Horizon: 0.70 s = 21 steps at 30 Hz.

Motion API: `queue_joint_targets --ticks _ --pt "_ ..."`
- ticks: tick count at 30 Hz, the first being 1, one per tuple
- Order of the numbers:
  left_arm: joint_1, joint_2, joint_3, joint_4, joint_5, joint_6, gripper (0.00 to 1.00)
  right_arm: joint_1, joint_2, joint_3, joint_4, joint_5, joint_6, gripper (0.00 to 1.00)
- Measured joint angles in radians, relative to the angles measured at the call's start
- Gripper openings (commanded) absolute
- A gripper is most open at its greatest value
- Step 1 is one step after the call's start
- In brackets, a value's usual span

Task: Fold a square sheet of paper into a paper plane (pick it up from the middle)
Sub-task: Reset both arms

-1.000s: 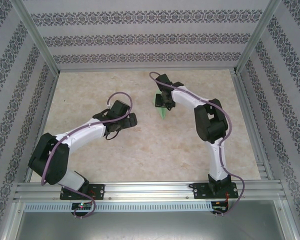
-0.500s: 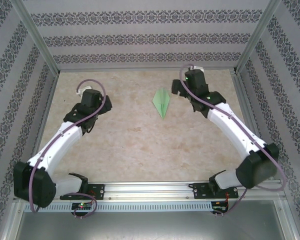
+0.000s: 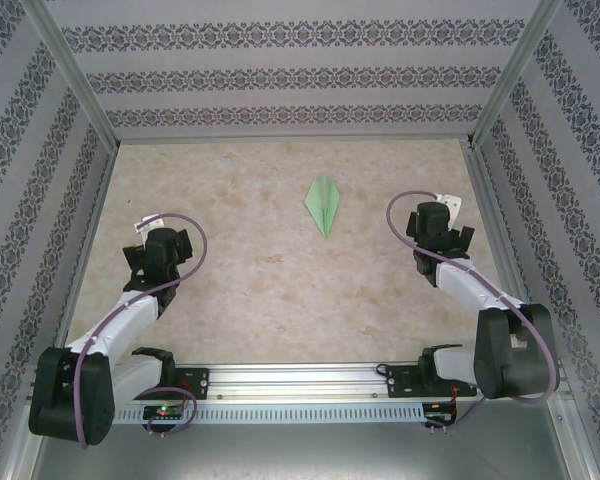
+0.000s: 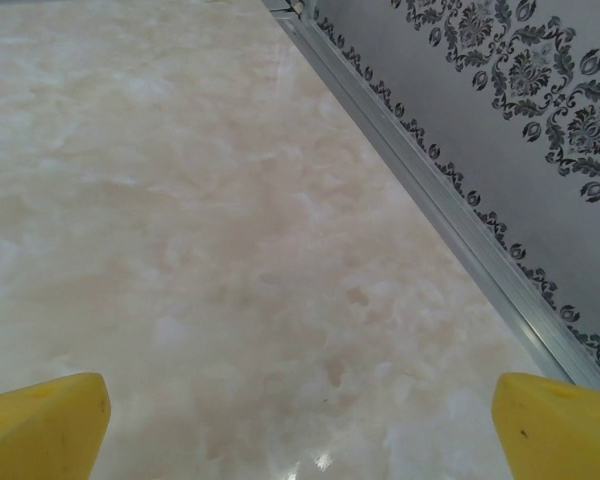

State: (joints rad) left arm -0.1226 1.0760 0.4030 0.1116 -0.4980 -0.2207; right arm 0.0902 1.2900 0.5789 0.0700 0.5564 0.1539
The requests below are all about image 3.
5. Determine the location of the light green paper sheet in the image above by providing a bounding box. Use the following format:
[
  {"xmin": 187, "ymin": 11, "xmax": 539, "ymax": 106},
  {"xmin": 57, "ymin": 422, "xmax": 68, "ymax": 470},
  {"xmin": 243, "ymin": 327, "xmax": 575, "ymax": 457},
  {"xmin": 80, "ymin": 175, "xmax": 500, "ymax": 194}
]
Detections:
[{"xmin": 303, "ymin": 174, "xmax": 342, "ymax": 239}]

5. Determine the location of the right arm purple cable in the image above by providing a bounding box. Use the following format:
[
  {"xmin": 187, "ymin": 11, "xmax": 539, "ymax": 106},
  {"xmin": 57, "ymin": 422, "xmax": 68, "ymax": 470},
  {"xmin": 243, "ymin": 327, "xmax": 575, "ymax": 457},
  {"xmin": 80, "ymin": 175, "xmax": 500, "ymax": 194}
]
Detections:
[{"xmin": 385, "ymin": 190, "xmax": 561, "ymax": 435}]

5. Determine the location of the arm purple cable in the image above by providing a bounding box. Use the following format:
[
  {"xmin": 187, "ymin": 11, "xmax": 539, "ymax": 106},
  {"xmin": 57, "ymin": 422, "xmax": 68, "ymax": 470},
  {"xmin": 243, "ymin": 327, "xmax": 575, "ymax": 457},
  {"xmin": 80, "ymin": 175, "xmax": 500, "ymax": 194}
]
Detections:
[
  {"xmin": 73, "ymin": 212, "xmax": 209, "ymax": 450},
  {"xmin": 385, "ymin": 190, "xmax": 561, "ymax": 435}
]

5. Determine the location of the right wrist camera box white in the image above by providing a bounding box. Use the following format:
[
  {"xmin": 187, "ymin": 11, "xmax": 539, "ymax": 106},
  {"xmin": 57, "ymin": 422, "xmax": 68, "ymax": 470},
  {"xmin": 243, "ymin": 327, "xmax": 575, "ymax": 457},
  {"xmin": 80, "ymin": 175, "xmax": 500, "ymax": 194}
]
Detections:
[{"xmin": 433, "ymin": 192, "xmax": 464, "ymax": 220}]

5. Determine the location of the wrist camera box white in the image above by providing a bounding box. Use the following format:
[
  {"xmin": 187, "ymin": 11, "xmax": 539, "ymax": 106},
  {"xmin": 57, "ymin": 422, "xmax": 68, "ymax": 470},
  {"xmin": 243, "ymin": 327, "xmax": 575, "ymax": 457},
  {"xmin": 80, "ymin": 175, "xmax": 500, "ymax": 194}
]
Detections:
[
  {"xmin": 133, "ymin": 213, "xmax": 164, "ymax": 236},
  {"xmin": 433, "ymin": 192, "xmax": 464, "ymax": 220}
]

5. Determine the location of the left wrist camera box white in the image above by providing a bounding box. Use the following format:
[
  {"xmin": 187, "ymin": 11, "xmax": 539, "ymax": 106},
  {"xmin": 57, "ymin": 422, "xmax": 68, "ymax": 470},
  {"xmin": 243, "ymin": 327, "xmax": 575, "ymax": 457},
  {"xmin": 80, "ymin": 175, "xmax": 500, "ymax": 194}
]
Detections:
[{"xmin": 133, "ymin": 213, "xmax": 164, "ymax": 236}]

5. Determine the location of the aluminium side rail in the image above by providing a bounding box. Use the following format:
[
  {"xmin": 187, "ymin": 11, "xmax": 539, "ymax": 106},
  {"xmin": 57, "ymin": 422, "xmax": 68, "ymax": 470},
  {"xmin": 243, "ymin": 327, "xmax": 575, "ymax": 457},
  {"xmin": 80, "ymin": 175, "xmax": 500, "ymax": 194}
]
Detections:
[
  {"xmin": 463, "ymin": 142, "xmax": 537, "ymax": 360},
  {"xmin": 48, "ymin": 142, "xmax": 121, "ymax": 366}
]

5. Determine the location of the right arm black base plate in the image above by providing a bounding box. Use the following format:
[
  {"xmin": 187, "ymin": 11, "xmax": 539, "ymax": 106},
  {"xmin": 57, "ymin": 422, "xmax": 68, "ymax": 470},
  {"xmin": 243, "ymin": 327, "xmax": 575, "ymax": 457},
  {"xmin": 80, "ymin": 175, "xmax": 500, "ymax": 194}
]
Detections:
[{"xmin": 385, "ymin": 363, "xmax": 479, "ymax": 400}]

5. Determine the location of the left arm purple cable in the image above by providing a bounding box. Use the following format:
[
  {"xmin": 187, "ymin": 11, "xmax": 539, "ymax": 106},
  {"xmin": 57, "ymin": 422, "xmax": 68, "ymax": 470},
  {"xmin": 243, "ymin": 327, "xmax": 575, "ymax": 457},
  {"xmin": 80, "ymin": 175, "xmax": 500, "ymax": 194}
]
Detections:
[{"xmin": 73, "ymin": 212, "xmax": 209, "ymax": 450}]

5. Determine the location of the aluminium mounting rail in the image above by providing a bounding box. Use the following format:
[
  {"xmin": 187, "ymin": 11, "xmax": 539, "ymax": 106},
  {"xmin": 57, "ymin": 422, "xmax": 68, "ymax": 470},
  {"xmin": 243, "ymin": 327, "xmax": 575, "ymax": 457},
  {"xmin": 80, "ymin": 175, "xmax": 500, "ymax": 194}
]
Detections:
[{"xmin": 27, "ymin": 362, "xmax": 574, "ymax": 404}]

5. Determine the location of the aluminium frame post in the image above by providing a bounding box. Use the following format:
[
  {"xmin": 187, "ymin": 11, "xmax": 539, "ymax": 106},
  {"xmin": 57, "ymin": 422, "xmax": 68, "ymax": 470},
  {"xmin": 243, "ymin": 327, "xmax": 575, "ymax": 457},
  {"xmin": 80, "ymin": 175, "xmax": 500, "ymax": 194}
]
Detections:
[
  {"xmin": 22, "ymin": 0, "xmax": 120, "ymax": 147},
  {"xmin": 467, "ymin": 0, "xmax": 565, "ymax": 147}
]

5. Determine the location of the slotted grey cable duct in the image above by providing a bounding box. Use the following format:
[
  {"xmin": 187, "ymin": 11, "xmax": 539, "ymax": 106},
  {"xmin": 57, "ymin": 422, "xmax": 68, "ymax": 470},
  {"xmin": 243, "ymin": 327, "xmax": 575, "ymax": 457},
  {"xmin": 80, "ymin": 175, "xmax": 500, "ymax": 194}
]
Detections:
[{"xmin": 113, "ymin": 402, "xmax": 426, "ymax": 426}]

